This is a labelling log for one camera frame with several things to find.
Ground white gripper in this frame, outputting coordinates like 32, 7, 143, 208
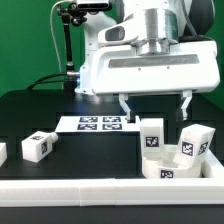
91, 27, 220, 122

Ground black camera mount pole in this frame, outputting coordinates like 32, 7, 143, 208
57, 2, 87, 90

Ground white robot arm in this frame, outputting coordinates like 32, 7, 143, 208
76, 0, 220, 122

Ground white cable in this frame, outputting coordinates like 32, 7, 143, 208
49, 0, 72, 74

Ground white round stool seat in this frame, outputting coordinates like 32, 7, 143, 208
142, 145, 201, 179

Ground white L-shaped fence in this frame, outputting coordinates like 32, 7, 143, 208
0, 153, 224, 207

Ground black cables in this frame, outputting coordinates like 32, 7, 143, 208
26, 73, 80, 91

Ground white marker sheet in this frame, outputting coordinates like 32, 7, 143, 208
55, 116, 140, 133

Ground white block at left edge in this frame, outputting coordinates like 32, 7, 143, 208
0, 143, 7, 167

